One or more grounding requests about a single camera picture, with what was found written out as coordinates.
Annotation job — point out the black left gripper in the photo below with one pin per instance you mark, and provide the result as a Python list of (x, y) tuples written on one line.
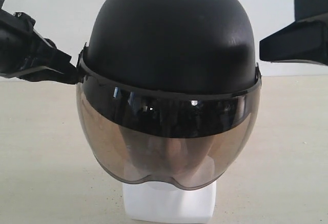
[(25, 57)]

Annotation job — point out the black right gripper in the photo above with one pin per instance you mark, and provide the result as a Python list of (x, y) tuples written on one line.
[(304, 42)]

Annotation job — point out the black helmet with tinted visor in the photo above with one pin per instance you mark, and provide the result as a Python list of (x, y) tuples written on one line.
[(170, 89)]

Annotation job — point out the white mannequin head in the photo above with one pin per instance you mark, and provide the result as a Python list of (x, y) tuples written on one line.
[(164, 203)]

